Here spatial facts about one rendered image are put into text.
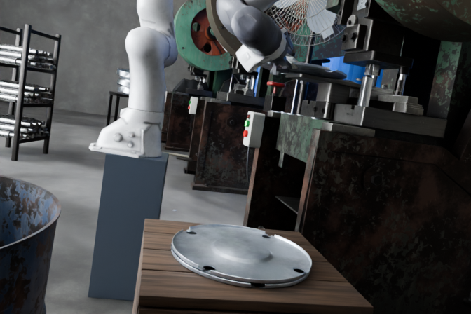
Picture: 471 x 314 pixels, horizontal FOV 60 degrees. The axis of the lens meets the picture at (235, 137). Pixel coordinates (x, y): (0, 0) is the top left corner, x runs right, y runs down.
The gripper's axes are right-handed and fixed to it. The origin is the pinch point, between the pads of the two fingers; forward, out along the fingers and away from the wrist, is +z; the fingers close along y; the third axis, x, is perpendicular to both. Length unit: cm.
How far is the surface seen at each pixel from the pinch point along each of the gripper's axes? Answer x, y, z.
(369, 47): -19.5, 11.6, 19.0
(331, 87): -10.3, -3.6, 16.5
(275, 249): -15, -47, -33
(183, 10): 195, 88, 240
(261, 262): -15, -48, -43
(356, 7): -11.7, 27.3, 26.8
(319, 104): -6.4, -9.0, 21.2
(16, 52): 224, 2, 84
